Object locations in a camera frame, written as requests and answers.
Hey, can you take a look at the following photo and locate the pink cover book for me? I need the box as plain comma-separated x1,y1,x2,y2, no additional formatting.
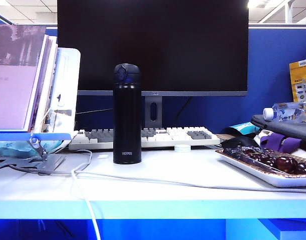
0,23,47,131

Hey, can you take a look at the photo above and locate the purple strap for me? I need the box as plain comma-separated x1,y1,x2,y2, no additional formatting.
259,132,302,154

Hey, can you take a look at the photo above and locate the grey monitor stand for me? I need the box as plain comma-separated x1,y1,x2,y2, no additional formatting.
142,95,163,129

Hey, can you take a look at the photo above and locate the blue office partition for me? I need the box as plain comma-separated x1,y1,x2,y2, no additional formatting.
0,12,306,135

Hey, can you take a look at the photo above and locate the grey cable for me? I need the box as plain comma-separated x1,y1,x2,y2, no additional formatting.
75,172,306,194

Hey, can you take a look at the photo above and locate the blue cabinet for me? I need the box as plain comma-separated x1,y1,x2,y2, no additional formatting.
225,218,306,240

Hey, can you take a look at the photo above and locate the large dark red cherry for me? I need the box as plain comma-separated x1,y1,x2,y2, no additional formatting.
275,156,298,174

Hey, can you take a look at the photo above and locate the teal plastic packet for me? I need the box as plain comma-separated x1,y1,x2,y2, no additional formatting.
0,139,64,159

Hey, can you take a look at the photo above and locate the clear mineral water bottle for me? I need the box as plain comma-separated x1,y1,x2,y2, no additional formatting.
262,101,306,124

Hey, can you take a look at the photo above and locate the black fabric bag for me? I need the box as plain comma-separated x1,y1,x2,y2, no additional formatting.
250,113,306,146

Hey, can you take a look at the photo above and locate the yellow printed package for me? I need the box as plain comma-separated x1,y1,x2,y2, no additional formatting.
288,57,306,103

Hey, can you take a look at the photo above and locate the white charging cable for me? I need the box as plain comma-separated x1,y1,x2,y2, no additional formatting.
70,149,102,240

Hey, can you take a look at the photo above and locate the black thermos flask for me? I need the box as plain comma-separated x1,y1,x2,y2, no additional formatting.
113,63,143,165

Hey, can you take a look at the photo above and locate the blue and white pouch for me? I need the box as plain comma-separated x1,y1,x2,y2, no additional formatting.
224,121,261,137

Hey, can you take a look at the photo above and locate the white rectangular tray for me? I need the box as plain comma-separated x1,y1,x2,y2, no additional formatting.
215,147,306,189

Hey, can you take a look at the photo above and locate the small dark red cherry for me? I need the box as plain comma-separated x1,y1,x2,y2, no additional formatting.
257,152,272,164

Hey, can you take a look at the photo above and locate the black computer monitor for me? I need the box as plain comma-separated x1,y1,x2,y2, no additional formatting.
57,0,249,97

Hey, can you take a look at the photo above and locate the white and grey keyboard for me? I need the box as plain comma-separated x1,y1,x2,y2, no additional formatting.
68,126,221,151

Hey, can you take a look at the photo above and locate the black monitor cable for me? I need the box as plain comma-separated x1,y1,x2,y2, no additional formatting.
174,96,193,121

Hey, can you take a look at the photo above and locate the metal book stand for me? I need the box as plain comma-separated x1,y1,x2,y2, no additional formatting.
0,130,79,176

